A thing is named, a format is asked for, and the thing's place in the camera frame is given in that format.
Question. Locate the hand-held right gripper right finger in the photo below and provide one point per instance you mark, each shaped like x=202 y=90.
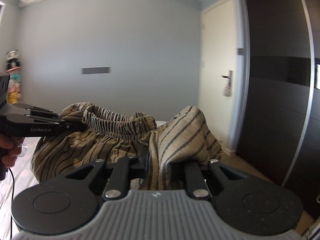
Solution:
x=178 y=168

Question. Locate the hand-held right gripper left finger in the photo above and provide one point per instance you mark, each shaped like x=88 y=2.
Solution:
x=143 y=160

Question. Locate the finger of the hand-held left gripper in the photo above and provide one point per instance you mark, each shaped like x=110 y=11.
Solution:
x=42 y=113
x=72 y=127

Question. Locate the tan striped pants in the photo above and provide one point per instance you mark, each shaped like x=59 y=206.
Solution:
x=100 y=145

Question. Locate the person's left hand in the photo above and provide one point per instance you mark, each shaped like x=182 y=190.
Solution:
x=11 y=147

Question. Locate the clear tube of plush toys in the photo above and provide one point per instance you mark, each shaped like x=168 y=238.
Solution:
x=15 y=87

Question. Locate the bed with pink-dotted sheet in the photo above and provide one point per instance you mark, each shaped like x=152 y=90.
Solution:
x=22 y=177

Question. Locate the panda plush toy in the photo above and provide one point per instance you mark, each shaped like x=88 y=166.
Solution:
x=12 y=60

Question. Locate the dark sliding wardrobe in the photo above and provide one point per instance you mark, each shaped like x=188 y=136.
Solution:
x=275 y=105

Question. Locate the cream door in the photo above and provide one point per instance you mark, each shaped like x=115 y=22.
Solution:
x=217 y=42

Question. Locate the white rectangular panel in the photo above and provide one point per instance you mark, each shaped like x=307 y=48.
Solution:
x=318 y=76

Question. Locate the grey wall switch panel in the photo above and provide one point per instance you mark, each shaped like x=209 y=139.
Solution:
x=96 y=70

